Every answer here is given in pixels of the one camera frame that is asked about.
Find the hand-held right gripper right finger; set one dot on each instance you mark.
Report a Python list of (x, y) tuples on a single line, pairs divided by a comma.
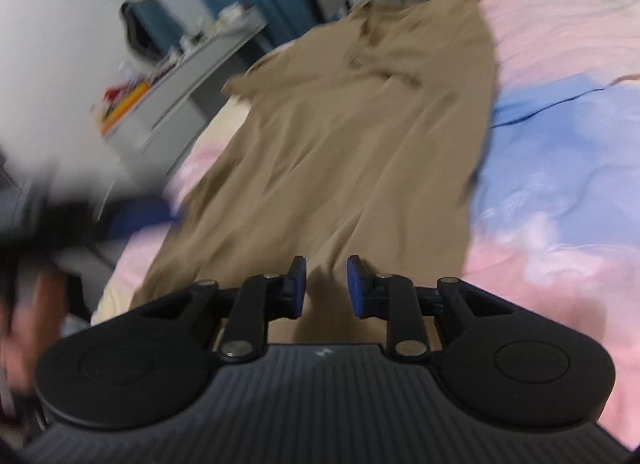
[(356, 287)]

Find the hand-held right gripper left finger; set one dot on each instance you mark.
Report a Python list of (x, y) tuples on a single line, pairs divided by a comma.
[(298, 285)]

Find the orange tray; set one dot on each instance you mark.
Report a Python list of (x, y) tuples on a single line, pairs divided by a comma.
[(122, 107)]

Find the pastel bed sheet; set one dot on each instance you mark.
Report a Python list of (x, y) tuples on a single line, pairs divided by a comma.
[(550, 144)]

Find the wavy framed mirror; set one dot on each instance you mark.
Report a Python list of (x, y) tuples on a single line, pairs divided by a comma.
[(150, 19)]

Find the white dressing table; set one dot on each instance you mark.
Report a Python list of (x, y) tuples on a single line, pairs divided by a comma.
[(175, 99)]

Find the person's left hand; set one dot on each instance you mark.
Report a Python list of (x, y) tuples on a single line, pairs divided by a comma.
[(35, 334)]

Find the tan printed t-shirt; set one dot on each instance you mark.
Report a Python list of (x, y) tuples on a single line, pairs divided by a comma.
[(325, 144)]

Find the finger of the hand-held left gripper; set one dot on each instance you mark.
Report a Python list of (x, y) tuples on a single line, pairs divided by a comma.
[(140, 216)]

